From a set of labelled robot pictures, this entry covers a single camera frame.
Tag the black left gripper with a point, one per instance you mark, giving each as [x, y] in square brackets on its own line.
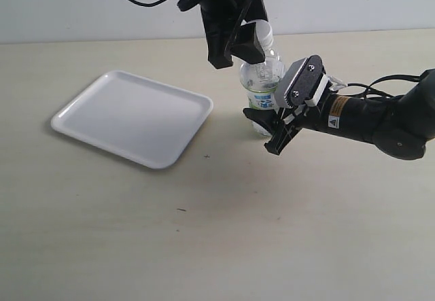
[224, 18]

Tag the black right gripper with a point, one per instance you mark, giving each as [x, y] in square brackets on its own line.
[284, 124]

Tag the white bottle cap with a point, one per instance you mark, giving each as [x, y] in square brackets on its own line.
[264, 34]

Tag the clear plastic drink bottle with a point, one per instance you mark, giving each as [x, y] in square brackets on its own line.
[261, 80]

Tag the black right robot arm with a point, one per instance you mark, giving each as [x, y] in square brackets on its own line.
[399, 126]

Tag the white plastic tray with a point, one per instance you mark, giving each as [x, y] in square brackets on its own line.
[135, 118]

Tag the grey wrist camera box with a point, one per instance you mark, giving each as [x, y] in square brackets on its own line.
[303, 84]

